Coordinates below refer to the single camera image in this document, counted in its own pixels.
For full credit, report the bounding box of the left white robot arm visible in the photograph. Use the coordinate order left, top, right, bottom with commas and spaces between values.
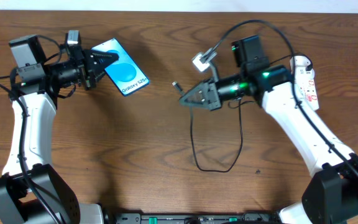
0, 44, 119, 223

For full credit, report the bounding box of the white power strip socket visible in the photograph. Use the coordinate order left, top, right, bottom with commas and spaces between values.
290, 53, 319, 111

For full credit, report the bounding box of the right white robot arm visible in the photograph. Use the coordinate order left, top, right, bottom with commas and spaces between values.
180, 65, 358, 223

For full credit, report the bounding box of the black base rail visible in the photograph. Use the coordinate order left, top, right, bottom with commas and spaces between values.
104, 212, 282, 224

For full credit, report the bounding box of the blue Samsung smartphone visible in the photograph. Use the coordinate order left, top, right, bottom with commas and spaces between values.
92, 38, 150, 96

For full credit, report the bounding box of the black USB charging cable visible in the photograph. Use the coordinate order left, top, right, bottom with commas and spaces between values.
172, 52, 314, 174

